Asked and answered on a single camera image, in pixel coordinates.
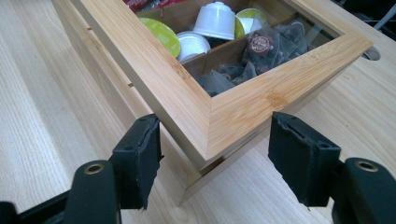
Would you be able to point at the bunch of red packets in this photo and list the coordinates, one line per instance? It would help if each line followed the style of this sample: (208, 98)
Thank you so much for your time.
(146, 4)

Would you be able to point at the white desk frame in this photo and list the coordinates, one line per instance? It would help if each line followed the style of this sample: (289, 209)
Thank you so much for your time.
(385, 20)

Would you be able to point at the white capsule with green lid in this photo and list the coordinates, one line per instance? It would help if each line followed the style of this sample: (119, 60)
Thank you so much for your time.
(214, 20)
(162, 35)
(250, 20)
(192, 46)

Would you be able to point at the pile of dark tea bags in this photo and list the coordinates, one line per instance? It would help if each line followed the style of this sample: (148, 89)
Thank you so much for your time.
(264, 53)

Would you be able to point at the wooden tea box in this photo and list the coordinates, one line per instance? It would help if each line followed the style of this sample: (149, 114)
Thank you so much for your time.
(236, 115)

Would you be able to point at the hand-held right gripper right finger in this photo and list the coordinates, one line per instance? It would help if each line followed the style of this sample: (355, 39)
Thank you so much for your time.
(303, 161)

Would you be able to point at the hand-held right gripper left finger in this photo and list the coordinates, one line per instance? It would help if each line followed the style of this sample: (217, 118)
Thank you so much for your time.
(137, 155)

